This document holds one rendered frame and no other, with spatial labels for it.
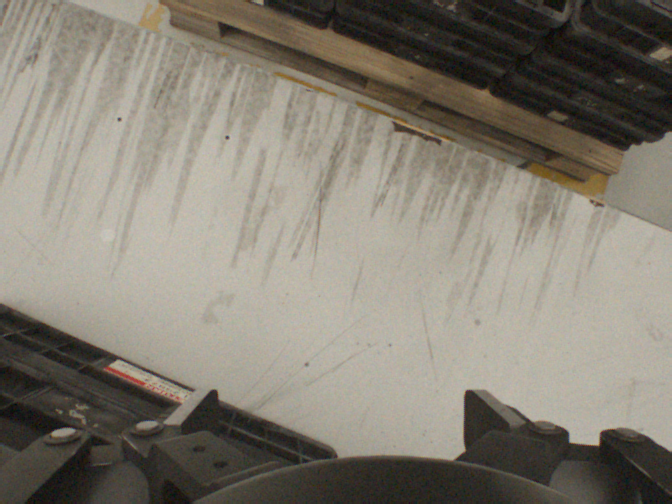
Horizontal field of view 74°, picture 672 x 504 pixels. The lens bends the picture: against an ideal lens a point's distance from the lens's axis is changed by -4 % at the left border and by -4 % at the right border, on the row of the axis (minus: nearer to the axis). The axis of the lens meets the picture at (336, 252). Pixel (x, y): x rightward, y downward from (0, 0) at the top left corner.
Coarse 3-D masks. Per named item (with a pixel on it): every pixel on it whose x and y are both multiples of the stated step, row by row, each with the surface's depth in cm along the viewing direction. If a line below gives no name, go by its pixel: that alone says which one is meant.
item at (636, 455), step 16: (608, 432) 11; (624, 432) 11; (608, 448) 11; (624, 448) 10; (640, 448) 10; (656, 448) 10; (624, 464) 10; (640, 464) 9; (656, 464) 9; (640, 480) 9; (656, 480) 9; (656, 496) 9
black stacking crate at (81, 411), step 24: (0, 360) 33; (0, 384) 31; (24, 384) 32; (48, 384) 33; (0, 408) 27; (24, 408) 29; (48, 408) 30; (72, 408) 31; (96, 408) 33; (120, 408) 34; (48, 432) 28; (96, 432) 29; (120, 432) 31
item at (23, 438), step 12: (0, 420) 25; (0, 432) 24; (12, 432) 24; (24, 432) 25; (0, 444) 23; (12, 444) 23; (24, 444) 24; (0, 456) 23; (12, 456) 23; (0, 468) 23
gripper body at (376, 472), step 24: (360, 456) 4; (384, 456) 4; (408, 456) 4; (264, 480) 4; (288, 480) 4; (312, 480) 4; (336, 480) 4; (360, 480) 4; (384, 480) 4; (408, 480) 4; (432, 480) 4; (456, 480) 4; (480, 480) 4; (504, 480) 4; (528, 480) 4
